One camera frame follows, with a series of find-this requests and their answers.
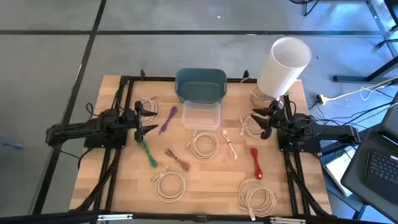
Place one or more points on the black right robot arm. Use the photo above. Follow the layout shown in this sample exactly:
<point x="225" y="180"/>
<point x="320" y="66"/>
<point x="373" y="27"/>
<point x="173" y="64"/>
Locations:
<point x="329" y="132"/>

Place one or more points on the clear plastic container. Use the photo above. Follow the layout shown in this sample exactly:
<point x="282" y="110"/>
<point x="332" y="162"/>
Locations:
<point x="201" y="116"/>

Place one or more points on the dark grey laptop lid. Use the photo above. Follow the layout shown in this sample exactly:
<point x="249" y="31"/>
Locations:
<point x="391" y="118"/>

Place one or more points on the teal plastic bin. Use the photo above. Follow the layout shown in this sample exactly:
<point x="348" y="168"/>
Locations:
<point x="200" y="90"/>

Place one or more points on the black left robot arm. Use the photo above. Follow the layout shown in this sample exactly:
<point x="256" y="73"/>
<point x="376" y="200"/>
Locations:
<point x="77" y="129"/>

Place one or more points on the silver metal bracket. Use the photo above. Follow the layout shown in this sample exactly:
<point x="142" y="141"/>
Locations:
<point x="115" y="217"/>
<point x="287" y="220"/>

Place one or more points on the yellow power plug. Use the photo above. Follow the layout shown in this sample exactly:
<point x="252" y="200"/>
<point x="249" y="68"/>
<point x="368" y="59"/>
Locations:
<point x="323" y="100"/>

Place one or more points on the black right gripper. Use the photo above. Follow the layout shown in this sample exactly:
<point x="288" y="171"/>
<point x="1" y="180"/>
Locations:
<point x="275" y="116"/>

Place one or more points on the black open laptop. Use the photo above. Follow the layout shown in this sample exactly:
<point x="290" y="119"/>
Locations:
<point x="382" y="168"/>

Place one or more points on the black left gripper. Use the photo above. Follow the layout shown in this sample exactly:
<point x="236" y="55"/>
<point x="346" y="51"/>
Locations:
<point x="138" y="121"/>

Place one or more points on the white book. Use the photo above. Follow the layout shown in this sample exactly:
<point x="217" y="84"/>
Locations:
<point x="337" y="169"/>

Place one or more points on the white lamp with wooden base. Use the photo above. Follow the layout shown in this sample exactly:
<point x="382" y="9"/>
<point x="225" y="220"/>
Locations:
<point x="286" y="65"/>

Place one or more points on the black desk frame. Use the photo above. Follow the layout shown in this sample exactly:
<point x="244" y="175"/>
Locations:
<point x="373" y="73"/>

